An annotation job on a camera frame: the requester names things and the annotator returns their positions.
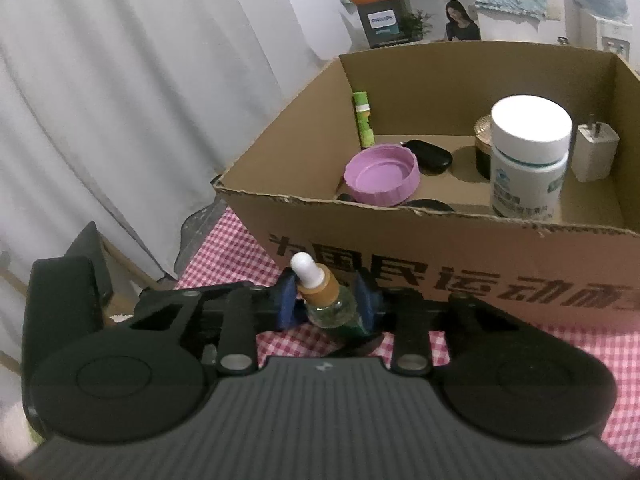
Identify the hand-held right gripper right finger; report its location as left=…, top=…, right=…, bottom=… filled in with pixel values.
left=352, top=270, right=521, bottom=376

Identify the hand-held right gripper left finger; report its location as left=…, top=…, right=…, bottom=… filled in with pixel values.
left=129, top=270, right=301, bottom=376

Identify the green dropper bottle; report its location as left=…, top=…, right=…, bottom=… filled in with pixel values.
left=291, top=252, right=371, bottom=341

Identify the brown cardboard box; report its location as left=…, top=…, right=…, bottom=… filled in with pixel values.
left=212, top=40, right=640, bottom=333

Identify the gold-lidded round jar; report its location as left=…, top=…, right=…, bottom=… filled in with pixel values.
left=474, top=115, right=498, bottom=181

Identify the white pill bottle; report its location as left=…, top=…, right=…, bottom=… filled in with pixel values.
left=489, top=95, right=573, bottom=220

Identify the white charger plug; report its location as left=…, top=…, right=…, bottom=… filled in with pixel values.
left=570, top=112, right=621, bottom=183

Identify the pink checkered tablecloth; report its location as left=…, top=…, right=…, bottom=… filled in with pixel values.
left=177, top=205, right=640, bottom=466

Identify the dark grey cloth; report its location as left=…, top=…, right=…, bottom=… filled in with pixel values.
left=175, top=175, right=226, bottom=271

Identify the pink plastic lid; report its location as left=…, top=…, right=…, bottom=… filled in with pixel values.
left=343, top=144, right=420, bottom=207

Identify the black oval case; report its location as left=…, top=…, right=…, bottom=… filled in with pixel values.
left=402, top=139, right=453, bottom=177

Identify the green glue stick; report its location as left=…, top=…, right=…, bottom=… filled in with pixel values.
left=352, top=91, right=377, bottom=151

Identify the white water dispenser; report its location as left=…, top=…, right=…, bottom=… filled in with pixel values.
left=579, top=7, right=640, bottom=71

